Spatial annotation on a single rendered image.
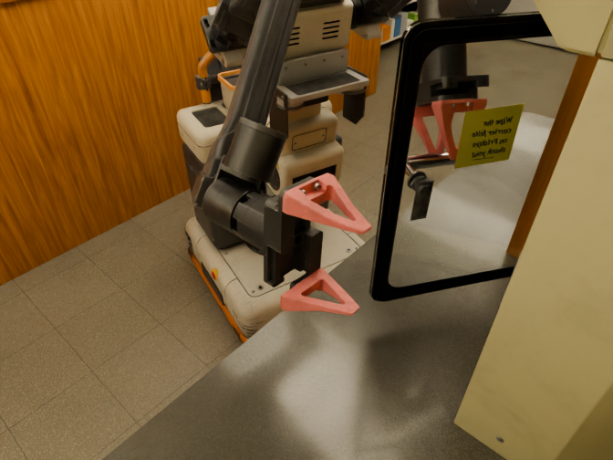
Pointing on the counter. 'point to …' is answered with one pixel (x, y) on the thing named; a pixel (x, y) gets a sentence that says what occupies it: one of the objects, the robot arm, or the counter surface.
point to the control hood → (578, 23)
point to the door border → (412, 123)
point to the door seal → (409, 134)
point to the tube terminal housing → (557, 309)
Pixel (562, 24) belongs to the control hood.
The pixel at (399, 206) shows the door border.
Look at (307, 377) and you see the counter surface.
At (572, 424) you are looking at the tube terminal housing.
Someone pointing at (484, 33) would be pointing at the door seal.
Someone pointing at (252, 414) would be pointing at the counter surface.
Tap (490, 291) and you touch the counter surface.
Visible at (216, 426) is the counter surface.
